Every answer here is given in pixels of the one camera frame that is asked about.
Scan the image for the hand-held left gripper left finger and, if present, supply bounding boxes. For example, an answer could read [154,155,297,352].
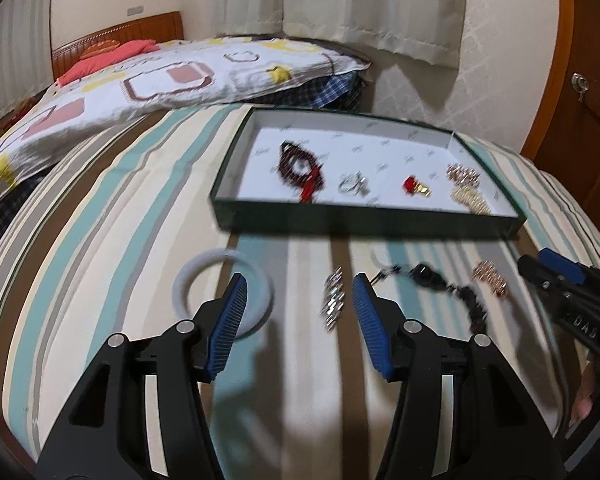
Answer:
[37,272,248,480]

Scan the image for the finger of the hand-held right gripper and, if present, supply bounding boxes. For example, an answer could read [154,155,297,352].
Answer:
[517,255,566,301]
[537,248,588,286]

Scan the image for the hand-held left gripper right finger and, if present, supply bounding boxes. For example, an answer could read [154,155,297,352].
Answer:
[352,272,566,480]

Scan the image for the silver link bracelet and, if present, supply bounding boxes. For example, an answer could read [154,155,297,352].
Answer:
[320,266,346,332]

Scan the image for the rose gold bracelet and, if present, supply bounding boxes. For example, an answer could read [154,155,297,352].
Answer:
[471,260,510,300]

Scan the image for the white jade bangle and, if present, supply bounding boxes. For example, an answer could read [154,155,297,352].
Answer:
[172,249,276,338]

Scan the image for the black bead pendant cord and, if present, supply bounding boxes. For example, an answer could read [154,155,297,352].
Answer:
[370,260,488,333]

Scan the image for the gold chain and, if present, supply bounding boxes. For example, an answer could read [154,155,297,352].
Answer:
[450,185,492,217]

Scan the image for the silver pearl ring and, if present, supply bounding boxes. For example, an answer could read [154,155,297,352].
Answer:
[337,172,371,198]

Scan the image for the red gem ring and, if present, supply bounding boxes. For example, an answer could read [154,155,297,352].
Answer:
[402,175,433,197]

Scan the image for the dark red bead bracelet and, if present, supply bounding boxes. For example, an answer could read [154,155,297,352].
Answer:
[277,141,328,206]

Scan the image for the dark green shallow box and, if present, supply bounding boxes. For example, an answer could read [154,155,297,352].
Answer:
[210,106,528,241]

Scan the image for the person's right hand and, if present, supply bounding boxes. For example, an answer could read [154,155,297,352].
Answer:
[572,361,600,423]

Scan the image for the brown wooden door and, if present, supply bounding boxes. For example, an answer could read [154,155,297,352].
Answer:
[522,0,600,261]

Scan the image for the striped bed sheet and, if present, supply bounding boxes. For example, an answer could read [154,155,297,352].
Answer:
[0,102,600,480]

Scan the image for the silver door knob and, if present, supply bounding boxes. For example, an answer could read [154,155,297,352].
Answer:
[571,72,592,101]

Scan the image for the white patterned quilt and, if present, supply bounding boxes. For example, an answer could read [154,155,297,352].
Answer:
[0,37,371,216]

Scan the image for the red pillow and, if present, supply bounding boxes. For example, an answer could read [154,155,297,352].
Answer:
[57,39,160,85]

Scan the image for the wooden headboard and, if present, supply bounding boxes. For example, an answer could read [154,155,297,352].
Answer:
[50,11,186,81]

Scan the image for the wide white curtain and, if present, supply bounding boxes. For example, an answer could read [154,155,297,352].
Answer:
[182,0,468,68]

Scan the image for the narrow white curtain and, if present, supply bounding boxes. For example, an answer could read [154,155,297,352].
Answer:
[0,0,56,131]

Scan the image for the black grey strap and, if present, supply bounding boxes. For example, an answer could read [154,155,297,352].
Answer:
[562,395,600,473]

